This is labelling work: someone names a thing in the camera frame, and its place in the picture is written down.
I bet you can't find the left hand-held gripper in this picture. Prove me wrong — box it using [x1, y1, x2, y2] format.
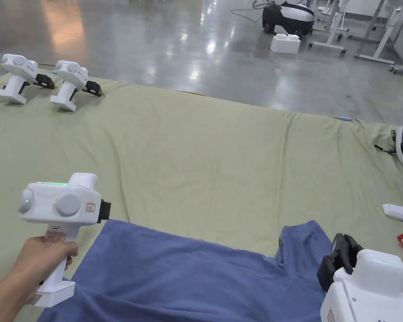
[18, 172, 112, 308]

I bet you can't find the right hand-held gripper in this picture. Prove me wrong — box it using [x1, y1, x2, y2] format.
[317, 233, 403, 322]

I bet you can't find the person's left hand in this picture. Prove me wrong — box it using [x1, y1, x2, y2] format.
[11, 236, 79, 293]

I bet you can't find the white hand controller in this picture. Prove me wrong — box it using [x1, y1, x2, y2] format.
[381, 203, 403, 225]

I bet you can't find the spare white hand-held gripper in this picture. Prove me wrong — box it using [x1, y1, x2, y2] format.
[50, 60, 102, 112]
[0, 53, 55, 105]

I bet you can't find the blue shirt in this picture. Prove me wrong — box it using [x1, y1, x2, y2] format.
[37, 218, 336, 322]

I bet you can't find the bed with pale green sheet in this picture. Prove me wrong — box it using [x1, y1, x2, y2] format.
[0, 66, 403, 322]

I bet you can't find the white foam block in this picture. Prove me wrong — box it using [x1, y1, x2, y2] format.
[270, 33, 301, 55]

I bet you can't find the black and white robot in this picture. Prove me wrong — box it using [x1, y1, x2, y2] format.
[262, 0, 315, 37]

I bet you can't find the white table frame on castors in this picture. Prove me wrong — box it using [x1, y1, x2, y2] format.
[348, 0, 403, 65]
[308, 0, 348, 57]

